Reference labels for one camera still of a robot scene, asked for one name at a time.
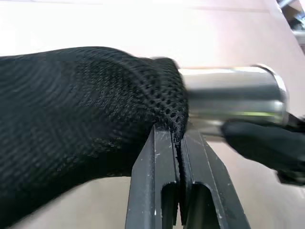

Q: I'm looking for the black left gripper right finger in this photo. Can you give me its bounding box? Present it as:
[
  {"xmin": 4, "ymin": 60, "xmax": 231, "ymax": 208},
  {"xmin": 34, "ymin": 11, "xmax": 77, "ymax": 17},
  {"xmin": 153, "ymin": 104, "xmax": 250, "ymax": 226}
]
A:
[{"xmin": 180, "ymin": 130, "xmax": 251, "ymax": 229}]

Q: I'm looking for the grey metal frame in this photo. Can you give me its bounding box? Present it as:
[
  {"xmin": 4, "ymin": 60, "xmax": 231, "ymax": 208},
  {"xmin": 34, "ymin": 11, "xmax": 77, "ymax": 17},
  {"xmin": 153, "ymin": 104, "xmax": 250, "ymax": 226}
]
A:
[{"xmin": 276, "ymin": 0, "xmax": 305, "ymax": 46}]

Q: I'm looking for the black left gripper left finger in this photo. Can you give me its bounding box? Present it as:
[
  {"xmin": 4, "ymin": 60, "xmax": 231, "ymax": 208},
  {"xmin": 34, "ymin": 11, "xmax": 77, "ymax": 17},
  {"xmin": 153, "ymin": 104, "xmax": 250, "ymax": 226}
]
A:
[{"xmin": 125, "ymin": 125, "xmax": 183, "ymax": 229}]

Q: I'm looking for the black mesh drawstring pouch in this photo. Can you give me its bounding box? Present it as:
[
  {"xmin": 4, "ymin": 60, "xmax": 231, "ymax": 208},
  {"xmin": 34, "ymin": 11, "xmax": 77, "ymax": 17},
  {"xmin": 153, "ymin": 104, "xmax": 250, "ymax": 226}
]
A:
[{"xmin": 0, "ymin": 46, "xmax": 190, "ymax": 229}]

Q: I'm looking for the shiny metal cup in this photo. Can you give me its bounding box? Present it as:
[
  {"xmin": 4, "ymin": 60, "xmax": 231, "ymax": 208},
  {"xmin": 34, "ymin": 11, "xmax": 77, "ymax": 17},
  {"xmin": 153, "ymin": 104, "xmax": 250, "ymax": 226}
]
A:
[{"xmin": 178, "ymin": 63, "xmax": 290, "ymax": 139}]

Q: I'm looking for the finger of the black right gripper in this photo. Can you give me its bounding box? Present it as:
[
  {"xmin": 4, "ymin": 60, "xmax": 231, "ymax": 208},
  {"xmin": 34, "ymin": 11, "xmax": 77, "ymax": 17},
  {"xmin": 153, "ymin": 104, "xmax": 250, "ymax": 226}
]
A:
[
  {"xmin": 287, "ymin": 113, "xmax": 305, "ymax": 131},
  {"xmin": 221, "ymin": 120, "xmax": 305, "ymax": 186}
]

